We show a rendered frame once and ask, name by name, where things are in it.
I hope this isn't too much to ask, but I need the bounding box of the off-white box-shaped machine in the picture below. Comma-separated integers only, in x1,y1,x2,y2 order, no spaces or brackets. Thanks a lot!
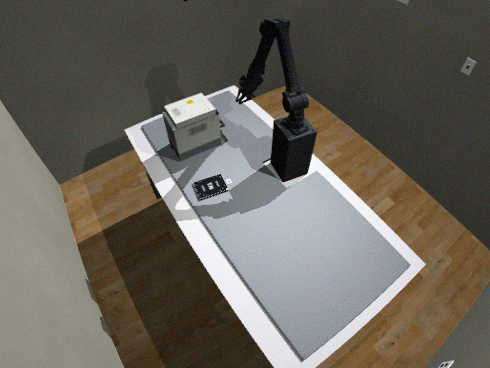
162,93,225,161

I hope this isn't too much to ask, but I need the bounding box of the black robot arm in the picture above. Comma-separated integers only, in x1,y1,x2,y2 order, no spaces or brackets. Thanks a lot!
239,17,309,136

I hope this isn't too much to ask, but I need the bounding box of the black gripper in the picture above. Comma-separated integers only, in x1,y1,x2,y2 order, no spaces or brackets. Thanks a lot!
236,81,258,104

